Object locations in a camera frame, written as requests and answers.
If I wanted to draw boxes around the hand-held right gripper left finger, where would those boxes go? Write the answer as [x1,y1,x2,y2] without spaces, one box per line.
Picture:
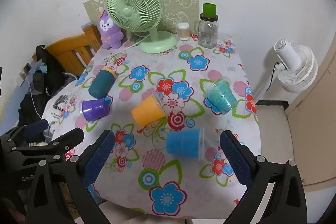
[25,130,116,224]

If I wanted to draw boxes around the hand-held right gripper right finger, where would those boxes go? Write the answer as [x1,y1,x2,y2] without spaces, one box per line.
[219,130,308,224]

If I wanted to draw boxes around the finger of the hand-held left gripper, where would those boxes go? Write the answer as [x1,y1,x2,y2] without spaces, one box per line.
[8,127,85,161]
[0,119,50,146]

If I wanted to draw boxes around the blue cup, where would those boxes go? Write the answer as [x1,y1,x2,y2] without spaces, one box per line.
[166,127,206,161]

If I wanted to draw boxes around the purple cup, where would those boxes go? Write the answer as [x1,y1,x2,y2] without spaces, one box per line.
[79,97,112,123]

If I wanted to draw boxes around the dark teal cup yellow lid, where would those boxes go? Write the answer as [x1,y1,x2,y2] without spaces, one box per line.
[88,68,117,98]

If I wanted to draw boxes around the turquoise glitter cup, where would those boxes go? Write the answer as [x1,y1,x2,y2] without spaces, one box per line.
[203,77,237,115]

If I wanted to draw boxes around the orange cup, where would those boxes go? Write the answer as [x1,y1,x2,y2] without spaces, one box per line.
[131,94,167,127]

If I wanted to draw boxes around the green plastic cup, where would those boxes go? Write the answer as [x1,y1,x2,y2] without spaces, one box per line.
[202,3,217,17]

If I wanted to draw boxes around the white printed cloth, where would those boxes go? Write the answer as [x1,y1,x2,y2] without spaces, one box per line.
[43,93,79,135]

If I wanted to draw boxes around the floral tablecloth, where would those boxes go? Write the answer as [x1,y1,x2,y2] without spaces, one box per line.
[43,32,260,218]

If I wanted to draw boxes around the dark clothing pile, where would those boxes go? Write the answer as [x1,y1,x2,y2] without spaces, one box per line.
[18,45,69,130]

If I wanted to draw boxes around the wooden bed headboard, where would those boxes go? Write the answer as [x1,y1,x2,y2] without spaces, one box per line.
[32,25,103,76]

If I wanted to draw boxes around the beige cabinet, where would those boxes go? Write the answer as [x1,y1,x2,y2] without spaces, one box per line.
[285,30,336,191]

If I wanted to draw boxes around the white standing fan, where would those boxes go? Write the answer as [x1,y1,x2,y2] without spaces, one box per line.
[274,37,318,93]

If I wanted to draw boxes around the purple plush toy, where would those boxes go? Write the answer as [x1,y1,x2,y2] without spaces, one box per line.
[98,9,124,50]

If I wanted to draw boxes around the glass mug jar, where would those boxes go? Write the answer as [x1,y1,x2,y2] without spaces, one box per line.
[194,13,219,49]

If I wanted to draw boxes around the cotton swab jar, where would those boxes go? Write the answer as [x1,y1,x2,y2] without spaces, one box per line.
[177,21,190,41]

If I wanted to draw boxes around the green desk fan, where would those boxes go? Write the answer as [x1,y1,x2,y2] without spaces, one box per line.
[106,0,178,54]

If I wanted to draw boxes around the white charging cable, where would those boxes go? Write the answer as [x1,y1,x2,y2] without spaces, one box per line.
[22,70,44,119]

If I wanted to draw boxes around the black fan cable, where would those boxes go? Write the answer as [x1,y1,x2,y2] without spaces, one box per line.
[265,61,281,93]

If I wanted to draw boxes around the white desk fan cable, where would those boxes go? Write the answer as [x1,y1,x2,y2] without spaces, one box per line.
[104,35,151,62]

